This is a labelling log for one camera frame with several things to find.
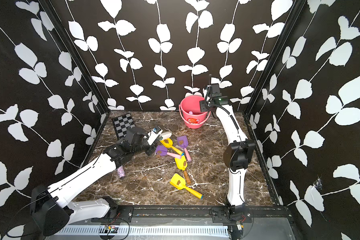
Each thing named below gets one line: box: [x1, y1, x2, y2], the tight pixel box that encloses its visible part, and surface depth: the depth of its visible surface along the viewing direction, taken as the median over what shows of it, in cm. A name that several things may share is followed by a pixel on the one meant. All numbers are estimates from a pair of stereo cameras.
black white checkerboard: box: [111, 112, 136, 140], surface depth 110 cm
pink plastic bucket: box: [178, 95, 212, 129], surface depth 104 cm
